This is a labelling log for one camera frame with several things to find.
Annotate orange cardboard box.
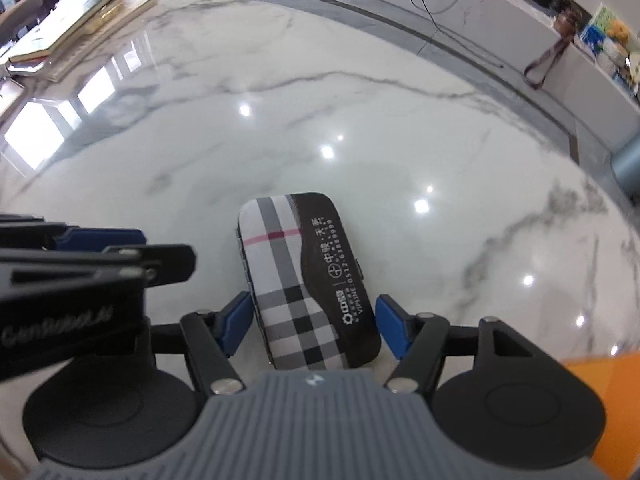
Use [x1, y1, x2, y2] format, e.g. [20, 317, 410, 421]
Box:
[560, 355, 640, 480]

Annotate brown leather bag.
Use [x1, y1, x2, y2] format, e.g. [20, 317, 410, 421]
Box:
[523, 7, 584, 90]

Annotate stacked round tins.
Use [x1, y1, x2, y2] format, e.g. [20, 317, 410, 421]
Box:
[600, 40, 631, 74]

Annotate stack of books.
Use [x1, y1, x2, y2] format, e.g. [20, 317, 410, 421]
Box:
[5, 0, 159, 84]

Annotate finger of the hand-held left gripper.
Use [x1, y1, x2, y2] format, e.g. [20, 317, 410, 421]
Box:
[0, 214, 147, 254]
[0, 244, 197, 294]

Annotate plaid zip case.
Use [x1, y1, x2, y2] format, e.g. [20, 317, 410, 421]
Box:
[236, 191, 384, 372]

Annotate colourful painting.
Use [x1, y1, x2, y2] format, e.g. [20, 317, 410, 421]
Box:
[580, 4, 629, 56]

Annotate black cable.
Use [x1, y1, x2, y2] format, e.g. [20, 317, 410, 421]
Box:
[410, 0, 506, 69]

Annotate grey book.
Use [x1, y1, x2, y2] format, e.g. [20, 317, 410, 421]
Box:
[30, 0, 136, 36]

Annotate grey trash can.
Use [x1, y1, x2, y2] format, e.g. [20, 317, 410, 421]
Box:
[610, 135, 640, 189]

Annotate white marble tv console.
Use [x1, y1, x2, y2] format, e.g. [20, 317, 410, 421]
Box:
[435, 0, 640, 157]

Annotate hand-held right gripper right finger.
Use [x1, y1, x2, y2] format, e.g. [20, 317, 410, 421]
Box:
[375, 295, 540, 393]

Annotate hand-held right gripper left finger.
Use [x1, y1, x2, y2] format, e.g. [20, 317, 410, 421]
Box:
[150, 291, 254, 395]

